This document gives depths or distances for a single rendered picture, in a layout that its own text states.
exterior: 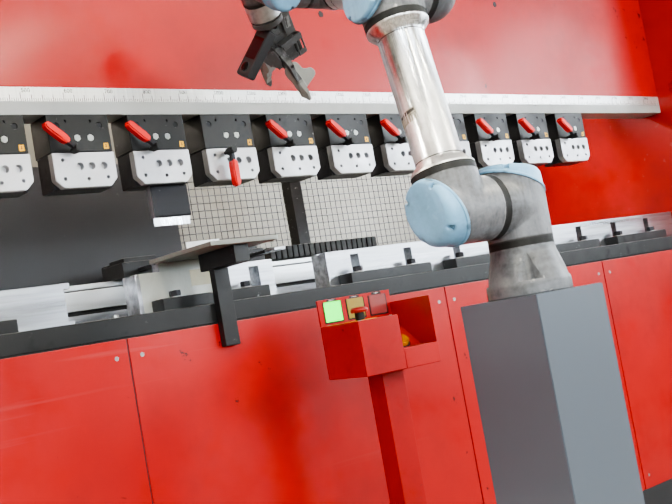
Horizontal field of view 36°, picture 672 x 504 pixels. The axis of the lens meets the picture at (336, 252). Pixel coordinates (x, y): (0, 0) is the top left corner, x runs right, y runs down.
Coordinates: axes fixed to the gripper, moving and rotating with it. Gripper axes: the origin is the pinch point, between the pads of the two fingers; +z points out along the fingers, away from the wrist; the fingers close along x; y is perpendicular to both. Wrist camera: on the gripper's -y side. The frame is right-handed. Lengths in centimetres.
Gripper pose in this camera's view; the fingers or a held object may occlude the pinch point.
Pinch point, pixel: (288, 95)
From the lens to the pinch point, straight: 243.3
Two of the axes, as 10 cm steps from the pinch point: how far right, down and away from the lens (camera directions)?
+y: 6.9, -6.2, 3.8
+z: 2.9, 7.2, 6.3
